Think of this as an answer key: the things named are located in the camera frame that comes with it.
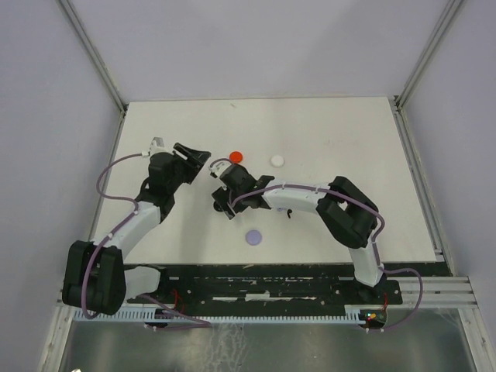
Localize left aluminium frame post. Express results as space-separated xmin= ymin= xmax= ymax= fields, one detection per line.
xmin=56 ymin=0 xmax=127 ymax=113

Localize white slotted cable duct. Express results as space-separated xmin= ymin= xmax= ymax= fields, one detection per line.
xmin=73 ymin=303 xmax=369 ymax=325

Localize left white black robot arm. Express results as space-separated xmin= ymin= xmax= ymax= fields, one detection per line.
xmin=62 ymin=137 xmax=211 ymax=319

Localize aluminium front rail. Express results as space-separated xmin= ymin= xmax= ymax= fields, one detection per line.
xmin=53 ymin=274 xmax=478 ymax=311

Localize red charging case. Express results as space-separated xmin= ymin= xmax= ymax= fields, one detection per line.
xmin=229 ymin=151 xmax=243 ymax=164

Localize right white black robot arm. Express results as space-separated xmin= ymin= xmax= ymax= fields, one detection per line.
xmin=208 ymin=159 xmax=384 ymax=303

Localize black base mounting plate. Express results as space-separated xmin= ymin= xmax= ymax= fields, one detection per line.
xmin=126 ymin=260 xmax=404 ymax=315

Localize aluminium frame post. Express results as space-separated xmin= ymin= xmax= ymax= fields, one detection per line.
xmin=394 ymin=0 xmax=466 ymax=111
xmin=56 ymin=0 xmax=127 ymax=113

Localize purple charging case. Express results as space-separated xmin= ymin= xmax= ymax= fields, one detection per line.
xmin=245 ymin=229 xmax=263 ymax=246

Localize controller board with leds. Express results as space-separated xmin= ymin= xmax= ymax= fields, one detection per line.
xmin=364 ymin=310 xmax=388 ymax=328

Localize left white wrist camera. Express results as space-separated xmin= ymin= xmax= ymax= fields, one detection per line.
xmin=141 ymin=137 xmax=167 ymax=157

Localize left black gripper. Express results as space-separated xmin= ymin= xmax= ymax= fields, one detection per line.
xmin=167 ymin=143 xmax=210 ymax=192

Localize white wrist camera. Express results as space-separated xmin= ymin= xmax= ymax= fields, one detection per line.
xmin=208 ymin=159 xmax=233 ymax=178
xmin=141 ymin=137 xmax=167 ymax=157

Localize right aluminium frame post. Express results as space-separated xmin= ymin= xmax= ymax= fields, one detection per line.
xmin=394 ymin=0 xmax=466 ymax=111

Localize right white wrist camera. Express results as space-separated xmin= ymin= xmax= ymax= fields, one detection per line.
xmin=208 ymin=159 xmax=233 ymax=178

